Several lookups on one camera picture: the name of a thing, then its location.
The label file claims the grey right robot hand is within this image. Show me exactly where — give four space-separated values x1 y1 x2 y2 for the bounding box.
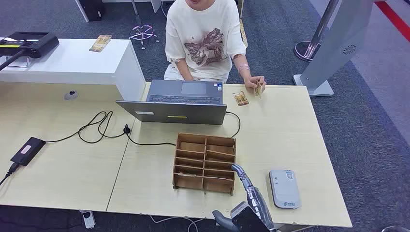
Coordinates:
213 164 276 232

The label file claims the person's left hand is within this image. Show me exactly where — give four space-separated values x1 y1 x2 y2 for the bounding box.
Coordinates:
244 75 267 93

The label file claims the wooden card organizer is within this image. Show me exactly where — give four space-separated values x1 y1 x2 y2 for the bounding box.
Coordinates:
172 132 237 196

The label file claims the white card reader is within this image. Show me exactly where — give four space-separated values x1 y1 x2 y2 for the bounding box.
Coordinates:
269 170 302 209

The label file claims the person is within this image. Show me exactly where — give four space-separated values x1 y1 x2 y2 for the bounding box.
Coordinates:
163 0 267 98

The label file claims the tan chair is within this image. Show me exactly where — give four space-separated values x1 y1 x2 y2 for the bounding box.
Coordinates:
237 0 249 49

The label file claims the grey laptop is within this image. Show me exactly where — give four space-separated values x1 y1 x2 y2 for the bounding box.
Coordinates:
116 79 228 126

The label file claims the silver kiosk stand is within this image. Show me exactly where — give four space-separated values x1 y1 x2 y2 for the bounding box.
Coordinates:
293 0 375 97

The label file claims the chrome chair base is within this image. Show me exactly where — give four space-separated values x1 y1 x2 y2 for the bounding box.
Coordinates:
129 25 160 50

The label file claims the patterned brochure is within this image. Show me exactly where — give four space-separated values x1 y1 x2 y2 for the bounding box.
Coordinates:
89 34 113 53

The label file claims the white power strip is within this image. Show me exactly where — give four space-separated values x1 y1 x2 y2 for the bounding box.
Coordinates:
79 209 96 230

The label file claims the black box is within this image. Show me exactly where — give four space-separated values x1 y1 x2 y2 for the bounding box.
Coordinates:
78 0 106 22

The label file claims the white counter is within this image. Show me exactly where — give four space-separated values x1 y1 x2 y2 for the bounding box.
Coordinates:
0 38 147 102

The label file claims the black printer device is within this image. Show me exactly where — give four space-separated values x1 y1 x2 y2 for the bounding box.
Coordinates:
0 31 60 59

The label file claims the clear acrylic stand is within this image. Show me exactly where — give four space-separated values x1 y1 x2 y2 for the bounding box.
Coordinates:
3 55 33 69

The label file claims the black power adapter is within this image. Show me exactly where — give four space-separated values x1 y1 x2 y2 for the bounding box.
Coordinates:
10 137 46 166

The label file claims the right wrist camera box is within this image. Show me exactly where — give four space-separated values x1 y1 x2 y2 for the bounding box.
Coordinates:
230 201 271 232

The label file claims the white cable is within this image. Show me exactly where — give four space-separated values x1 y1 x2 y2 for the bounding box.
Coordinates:
148 215 204 232

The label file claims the chrome stanchion post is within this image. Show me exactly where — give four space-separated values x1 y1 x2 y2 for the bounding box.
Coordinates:
294 0 340 62

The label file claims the white table frame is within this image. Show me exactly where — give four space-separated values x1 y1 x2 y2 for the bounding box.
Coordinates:
74 0 162 23

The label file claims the black laptop cable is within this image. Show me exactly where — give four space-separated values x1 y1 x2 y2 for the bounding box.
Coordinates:
44 110 241 146

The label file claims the black power cord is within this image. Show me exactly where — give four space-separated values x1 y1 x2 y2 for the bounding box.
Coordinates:
0 162 20 187

